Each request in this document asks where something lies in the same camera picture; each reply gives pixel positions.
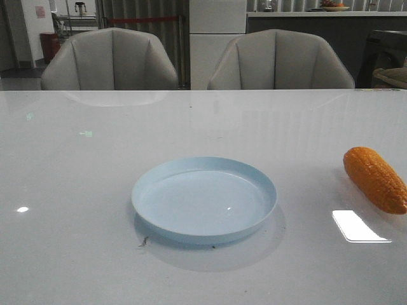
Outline light blue round plate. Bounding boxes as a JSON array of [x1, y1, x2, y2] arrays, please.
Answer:
[[132, 157, 277, 245]]

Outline orange toy corn cob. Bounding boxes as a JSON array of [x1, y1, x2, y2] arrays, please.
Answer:
[[343, 147, 406, 215]]

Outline grey armchair on right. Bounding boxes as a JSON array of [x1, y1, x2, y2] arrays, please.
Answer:
[[207, 29, 355, 90]]

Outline grey armchair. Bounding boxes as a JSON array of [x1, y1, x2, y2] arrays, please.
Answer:
[[41, 27, 178, 91], [207, 29, 355, 90]]

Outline white cabinet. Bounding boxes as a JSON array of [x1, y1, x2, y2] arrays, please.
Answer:
[[189, 1, 247, 90]]

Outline grey armchair on left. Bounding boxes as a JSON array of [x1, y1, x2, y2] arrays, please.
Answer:
[[41, 27, 178, 91]]

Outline grey counter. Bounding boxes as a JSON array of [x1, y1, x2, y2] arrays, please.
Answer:
[[246, 11, 406, 86]]

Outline red bin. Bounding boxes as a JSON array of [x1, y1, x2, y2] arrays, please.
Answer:
[[39, 32, 60, 64]]

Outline fruit bowl on counter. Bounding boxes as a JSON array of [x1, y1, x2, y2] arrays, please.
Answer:
[[320, 0, 349, 12]]

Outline olive cushion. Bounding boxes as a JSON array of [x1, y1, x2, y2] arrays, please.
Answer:
[[373, 67, 406, 89]]

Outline barrier post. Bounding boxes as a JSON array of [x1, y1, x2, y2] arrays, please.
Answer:
[[177, 15, 186, 88]]

